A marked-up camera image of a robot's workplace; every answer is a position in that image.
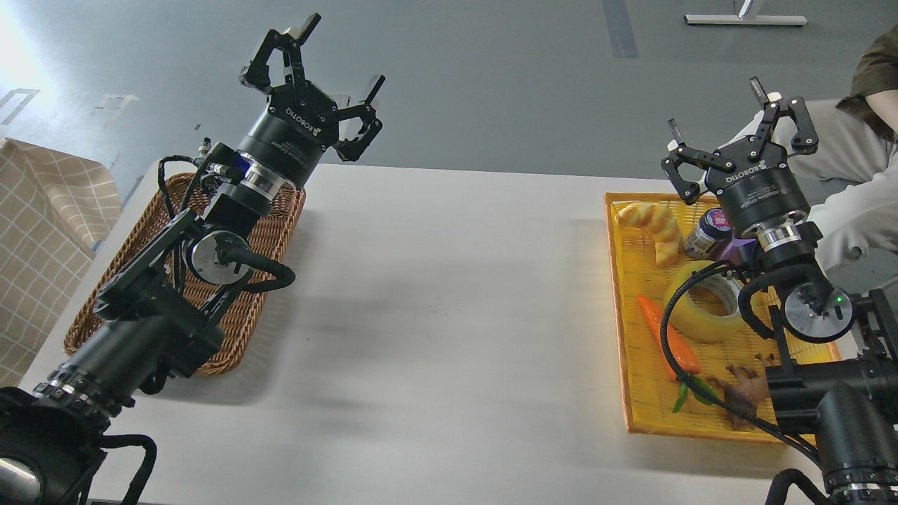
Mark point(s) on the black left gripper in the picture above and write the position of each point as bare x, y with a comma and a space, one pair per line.
291, 133

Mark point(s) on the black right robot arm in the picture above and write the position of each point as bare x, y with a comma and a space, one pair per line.
834, 391

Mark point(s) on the small dark lidded jar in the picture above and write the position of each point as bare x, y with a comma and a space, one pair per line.
712, 233

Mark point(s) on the beige checkered cloth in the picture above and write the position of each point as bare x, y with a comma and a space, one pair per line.
54, 208

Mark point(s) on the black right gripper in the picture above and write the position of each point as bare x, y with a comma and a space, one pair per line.
754, 193

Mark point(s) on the yellow tape roll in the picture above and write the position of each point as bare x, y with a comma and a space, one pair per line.
708, 312

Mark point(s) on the person in white clothes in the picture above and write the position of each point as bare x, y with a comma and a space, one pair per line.
857, 145

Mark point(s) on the purple foam block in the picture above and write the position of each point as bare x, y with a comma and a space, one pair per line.
739, 251

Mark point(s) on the yellow plastic tray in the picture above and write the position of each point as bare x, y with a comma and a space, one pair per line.
653, 401

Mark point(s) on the white metal stand base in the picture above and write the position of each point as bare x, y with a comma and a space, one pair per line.
747, 13

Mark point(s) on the brown toy animal figure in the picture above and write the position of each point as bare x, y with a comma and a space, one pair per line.
747, 393

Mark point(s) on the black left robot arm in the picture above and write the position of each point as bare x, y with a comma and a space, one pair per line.
161, 313

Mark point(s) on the toy croissant bread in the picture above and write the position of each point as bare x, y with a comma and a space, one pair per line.
660, 223

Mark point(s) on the orange toy carrot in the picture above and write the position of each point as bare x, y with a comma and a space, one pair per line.
679, 347

